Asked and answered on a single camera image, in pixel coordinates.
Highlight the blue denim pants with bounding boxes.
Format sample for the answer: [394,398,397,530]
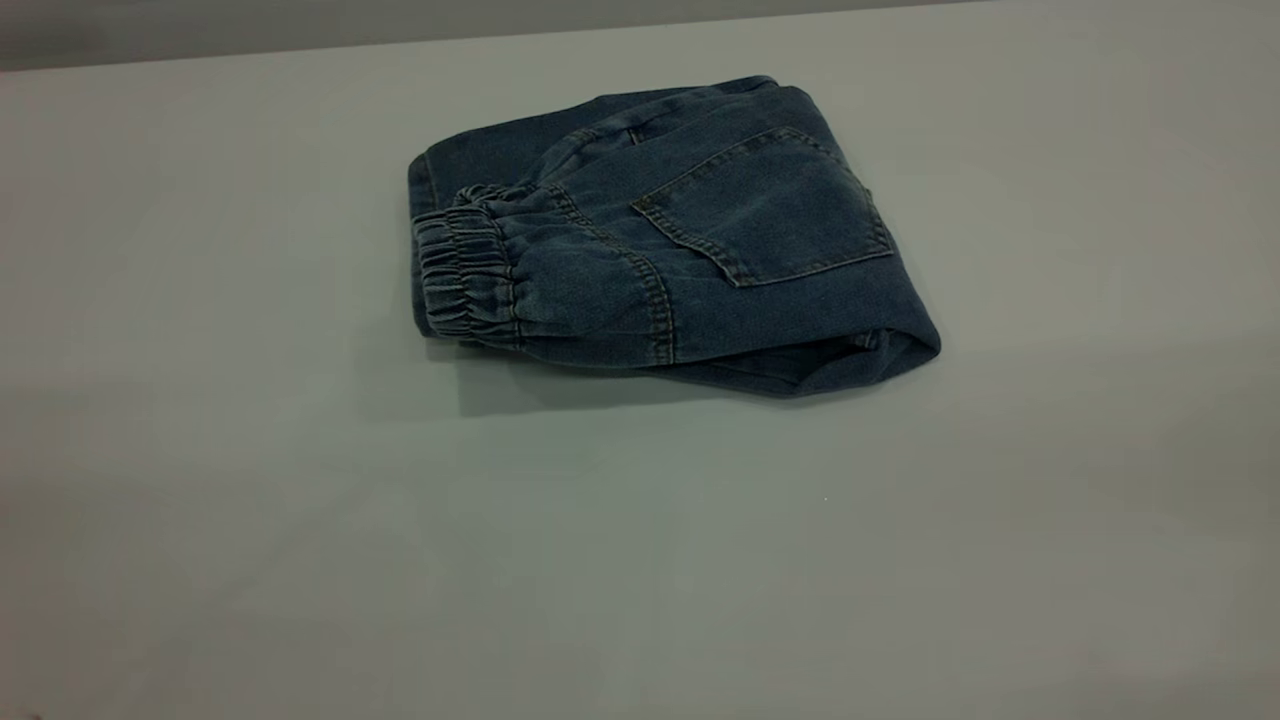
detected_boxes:
[405,74,943,399]

